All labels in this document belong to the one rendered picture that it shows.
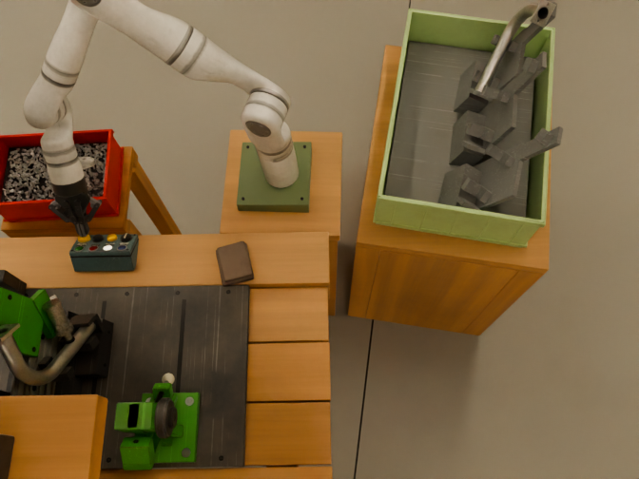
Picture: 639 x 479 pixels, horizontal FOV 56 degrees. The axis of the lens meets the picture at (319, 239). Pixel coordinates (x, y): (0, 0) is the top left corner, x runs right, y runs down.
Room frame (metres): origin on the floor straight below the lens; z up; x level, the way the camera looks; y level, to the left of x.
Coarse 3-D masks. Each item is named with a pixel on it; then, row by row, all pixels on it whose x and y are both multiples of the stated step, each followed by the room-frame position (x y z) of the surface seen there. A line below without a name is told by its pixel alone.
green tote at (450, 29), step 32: (416, 32) 1.23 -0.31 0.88; (448, 32) 1.21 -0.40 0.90; (480, 32) 1.19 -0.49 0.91; (544, 32) 1.15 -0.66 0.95; (544, 96) 0.95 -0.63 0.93; (544, 128) 0.84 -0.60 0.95; (384, 160) 0.75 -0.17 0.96; (544, 160) 0.74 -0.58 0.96; (544, 192) 0.65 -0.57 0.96; (384, 224) 0.64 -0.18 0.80; (416, 224) 0.63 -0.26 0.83; (448, 224) 0.61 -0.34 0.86; (480, 224) 0.59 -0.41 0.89; (512, 224) 0.58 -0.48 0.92; (544, 224) 0.56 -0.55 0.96
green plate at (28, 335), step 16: (0, 288) 0.37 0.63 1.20; (0, 304) 0.34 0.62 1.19; (16, 304) 0.35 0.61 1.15; (32, 304) 0.36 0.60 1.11; (0, 320) 0.31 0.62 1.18; (16, 320) 0.32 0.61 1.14; (32, 320) 0.33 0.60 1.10; (16, 336) 0.29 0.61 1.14; (32, 336) 0.29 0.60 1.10; (32, 352) 0.26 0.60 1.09
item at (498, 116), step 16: (528, 64) 0.90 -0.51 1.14; (544, 64) 0.88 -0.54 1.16; (512, 80) 0.93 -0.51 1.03; (528, 80) 0.88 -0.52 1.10; (512, 96) 0.88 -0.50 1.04; (480, 112) 0.94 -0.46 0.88; (496, 112) 0.88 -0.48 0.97; (512, 112) 0.83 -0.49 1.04; (464, 128) 0.86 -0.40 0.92; (496, 128) 0.82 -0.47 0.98; (512, 128) 0.79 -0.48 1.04; (480, 144) 0.82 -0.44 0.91; (464, 160) 0.79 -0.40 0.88
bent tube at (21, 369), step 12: (12, 324) 0.30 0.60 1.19; (0, 336) 0.27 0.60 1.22; (12, 336) 0.27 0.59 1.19; (84, 336) 0.31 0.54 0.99; (0, 348) 0.25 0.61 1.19; (12, 348) 0.25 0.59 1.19; (72, 348) 0.28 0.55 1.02; (12, 360) 0.23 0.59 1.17; (24, 360) 0.23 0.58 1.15; (60, 360) 0.25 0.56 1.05; (12, 372) 0.21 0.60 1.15; (24, 372) 0.21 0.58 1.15; (36, 372) 0.22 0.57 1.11; (48, 372) 0.22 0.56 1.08; (60, 372) 0.23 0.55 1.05; (36, 384) 0.20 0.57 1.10
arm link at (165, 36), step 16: (80, 0) 0.84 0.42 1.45; (96, 0) 0.83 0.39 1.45; (112, 0) 0.84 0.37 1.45; (128, 0) 0.84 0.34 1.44; (96, 16) 0.83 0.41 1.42; (112, 16) 0.83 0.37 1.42; (128, 16) 0.83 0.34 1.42; (144, 16) 0.83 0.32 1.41; (160, 16) 0.84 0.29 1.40; (128, 32) 0.82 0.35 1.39; (144, 32) 0.81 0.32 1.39; (160, 32) 0.82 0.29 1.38; (176, 32) 0.82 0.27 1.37; (160, 48) 0.80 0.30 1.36; (176, 48) 0.80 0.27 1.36
